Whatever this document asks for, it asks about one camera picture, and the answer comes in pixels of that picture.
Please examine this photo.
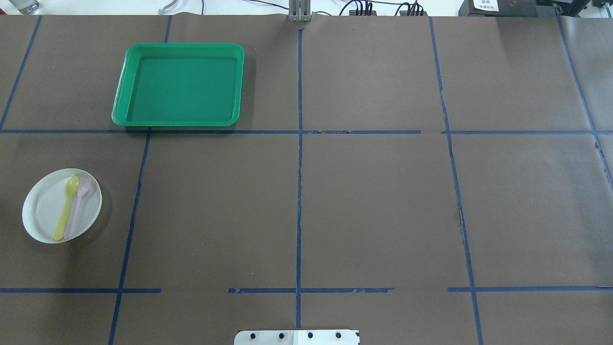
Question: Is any white round plate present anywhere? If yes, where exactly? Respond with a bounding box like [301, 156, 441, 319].
[22, 168, 102, 244]

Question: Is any brown paper table cover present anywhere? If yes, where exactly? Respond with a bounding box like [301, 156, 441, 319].
[1, 14, 612, 345]

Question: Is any green plastic tray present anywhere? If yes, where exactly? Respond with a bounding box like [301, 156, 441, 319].
[111, 42, 245, 127]

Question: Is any pink plastic spoon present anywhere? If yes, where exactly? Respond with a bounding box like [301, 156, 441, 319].
[63, 175, 92, 240]

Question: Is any black device box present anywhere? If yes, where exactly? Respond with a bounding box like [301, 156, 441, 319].
[458, 0, 538, 18]

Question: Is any yellow plastic spoon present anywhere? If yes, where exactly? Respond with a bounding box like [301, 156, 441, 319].
[53, 175, 80, 241]

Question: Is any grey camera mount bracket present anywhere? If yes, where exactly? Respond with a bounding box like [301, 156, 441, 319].
[288, 0, 313, 22]

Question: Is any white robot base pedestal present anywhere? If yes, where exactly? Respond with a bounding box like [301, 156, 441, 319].
[234, 329, 361, 345]

